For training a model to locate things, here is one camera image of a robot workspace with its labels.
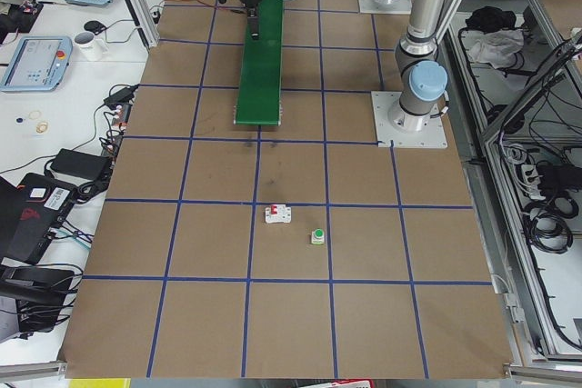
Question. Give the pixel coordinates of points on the green conveyor belt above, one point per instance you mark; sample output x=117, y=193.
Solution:
x=258, y=101

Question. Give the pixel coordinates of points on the white mug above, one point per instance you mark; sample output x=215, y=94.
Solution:
x=90, y=47

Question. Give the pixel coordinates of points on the white circuit breaker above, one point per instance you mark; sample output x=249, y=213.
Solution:
x=278, y=214

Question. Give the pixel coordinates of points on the black laptop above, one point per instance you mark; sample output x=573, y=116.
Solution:
x=30, y=212

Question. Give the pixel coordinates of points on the green push button switch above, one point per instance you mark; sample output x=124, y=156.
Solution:
x=317, y=237

